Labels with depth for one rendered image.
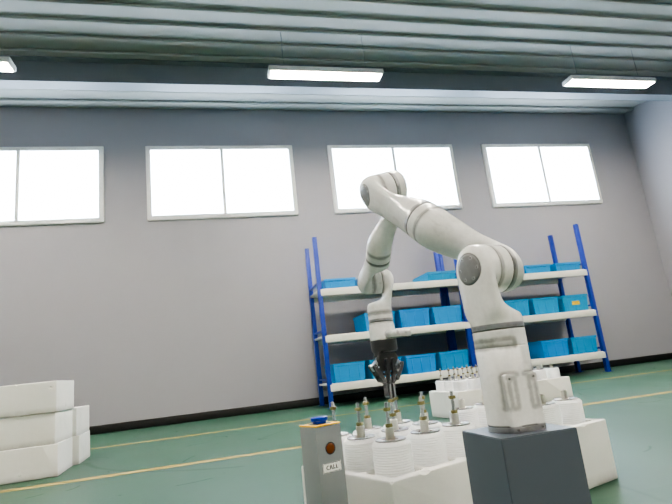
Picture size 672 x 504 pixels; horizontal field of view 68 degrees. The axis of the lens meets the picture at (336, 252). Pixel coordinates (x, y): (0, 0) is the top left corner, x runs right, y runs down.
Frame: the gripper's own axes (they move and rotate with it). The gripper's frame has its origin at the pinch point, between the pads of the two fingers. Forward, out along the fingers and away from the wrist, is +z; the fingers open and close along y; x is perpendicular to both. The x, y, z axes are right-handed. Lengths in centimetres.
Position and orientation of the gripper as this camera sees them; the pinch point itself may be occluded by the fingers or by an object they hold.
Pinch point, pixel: (389, 390)
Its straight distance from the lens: 146.7
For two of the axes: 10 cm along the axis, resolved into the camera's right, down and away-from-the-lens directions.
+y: -7.5, -0.6, -6.5
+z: 1.1, 9.7, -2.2
